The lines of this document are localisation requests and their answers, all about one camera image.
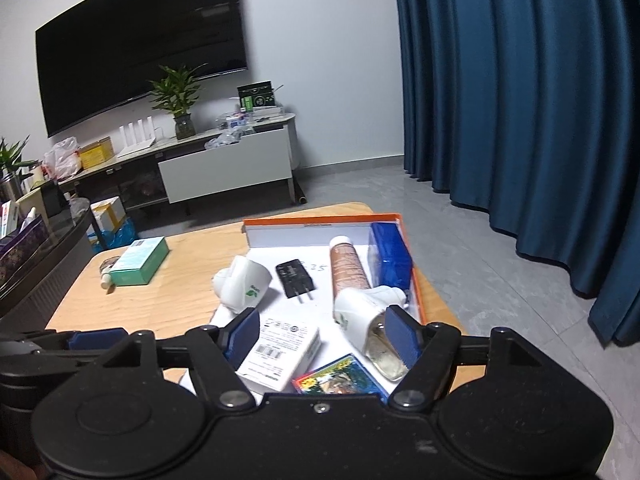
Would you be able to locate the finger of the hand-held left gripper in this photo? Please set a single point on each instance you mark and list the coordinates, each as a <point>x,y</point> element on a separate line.
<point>97,340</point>

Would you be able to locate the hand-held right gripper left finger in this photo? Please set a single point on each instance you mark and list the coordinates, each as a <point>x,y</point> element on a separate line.
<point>242,335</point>

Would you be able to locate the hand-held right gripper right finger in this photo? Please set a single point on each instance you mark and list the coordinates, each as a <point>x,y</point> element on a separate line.
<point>404,336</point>

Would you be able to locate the white printed carton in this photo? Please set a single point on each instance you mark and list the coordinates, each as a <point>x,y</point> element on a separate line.
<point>280,352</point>

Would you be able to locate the white repellent device with bottle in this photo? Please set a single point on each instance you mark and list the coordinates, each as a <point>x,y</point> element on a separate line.
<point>360,315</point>

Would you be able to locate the white plug-in repellent device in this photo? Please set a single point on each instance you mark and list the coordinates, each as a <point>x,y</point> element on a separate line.
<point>245,280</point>

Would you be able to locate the playing card box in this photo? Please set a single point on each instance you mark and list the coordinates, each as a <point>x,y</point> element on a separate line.
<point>340,377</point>

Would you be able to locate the black plug charger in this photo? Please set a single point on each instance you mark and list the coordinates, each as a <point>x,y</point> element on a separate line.
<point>295,277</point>

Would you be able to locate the orange and white cardboard box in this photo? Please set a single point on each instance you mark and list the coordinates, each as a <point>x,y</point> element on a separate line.
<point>320,312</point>

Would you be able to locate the blue plastic case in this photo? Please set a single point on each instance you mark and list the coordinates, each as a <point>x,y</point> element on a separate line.
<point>390,255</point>

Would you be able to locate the copper cosmetic tube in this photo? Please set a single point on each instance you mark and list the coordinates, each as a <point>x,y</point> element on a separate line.
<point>349,265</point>

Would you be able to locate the person's left forearm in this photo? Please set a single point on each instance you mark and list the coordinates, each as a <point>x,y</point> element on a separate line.
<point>12,467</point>

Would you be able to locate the small glass bottle white cap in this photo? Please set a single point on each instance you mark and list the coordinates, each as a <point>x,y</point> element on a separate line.
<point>107,272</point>

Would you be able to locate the black coffee table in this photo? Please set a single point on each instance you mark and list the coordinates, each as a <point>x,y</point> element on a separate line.
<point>55,270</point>

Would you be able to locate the teal cardboard box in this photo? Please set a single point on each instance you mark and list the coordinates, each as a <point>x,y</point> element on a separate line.
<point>140,260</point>

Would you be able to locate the blue bottle pack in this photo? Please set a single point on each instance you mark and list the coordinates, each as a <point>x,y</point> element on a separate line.
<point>117,237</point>

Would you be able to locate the purple tin tray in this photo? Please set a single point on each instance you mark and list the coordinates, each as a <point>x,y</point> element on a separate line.
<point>22,255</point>

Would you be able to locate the white and yellow carton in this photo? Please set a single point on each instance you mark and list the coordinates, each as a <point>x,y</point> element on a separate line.
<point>107,212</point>

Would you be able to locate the white plastic bottle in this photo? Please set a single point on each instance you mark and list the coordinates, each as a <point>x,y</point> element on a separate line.
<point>29,220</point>

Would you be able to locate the row of medicine boxes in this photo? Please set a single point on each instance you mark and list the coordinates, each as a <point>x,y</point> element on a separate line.
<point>7,220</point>

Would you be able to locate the dark rolled mat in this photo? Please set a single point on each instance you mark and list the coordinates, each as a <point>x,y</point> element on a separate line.
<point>300,194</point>

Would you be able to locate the beige box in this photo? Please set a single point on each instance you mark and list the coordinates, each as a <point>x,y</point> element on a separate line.
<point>31,202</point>

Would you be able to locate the TV cabinet with white drawer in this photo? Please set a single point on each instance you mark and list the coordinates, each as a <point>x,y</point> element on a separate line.
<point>225,170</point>

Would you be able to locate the white and red plastic bag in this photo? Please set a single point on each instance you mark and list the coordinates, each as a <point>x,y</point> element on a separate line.
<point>62,160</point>

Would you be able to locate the yellow box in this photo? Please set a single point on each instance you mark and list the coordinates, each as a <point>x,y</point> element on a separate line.
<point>96,154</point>

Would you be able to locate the potted plant in metal pot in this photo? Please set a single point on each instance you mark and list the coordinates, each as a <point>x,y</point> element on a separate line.
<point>12,165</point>

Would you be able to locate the clear plastic bags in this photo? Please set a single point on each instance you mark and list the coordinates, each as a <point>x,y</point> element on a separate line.
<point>225,140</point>

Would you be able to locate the white router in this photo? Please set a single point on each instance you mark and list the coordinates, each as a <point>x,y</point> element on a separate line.
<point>135,140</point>

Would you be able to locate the pile of small boxes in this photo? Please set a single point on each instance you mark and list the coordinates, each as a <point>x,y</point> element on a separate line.
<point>232,120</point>

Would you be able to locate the black and green box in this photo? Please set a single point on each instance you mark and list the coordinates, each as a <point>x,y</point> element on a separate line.
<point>256,96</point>

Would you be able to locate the potted plant in glass vase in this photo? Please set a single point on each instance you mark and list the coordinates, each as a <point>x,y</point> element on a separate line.
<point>177,95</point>

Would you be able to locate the blue curtain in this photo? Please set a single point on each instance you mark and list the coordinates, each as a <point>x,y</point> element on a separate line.
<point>525,110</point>

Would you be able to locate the black wall television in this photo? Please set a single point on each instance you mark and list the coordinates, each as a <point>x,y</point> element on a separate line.
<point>135,40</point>

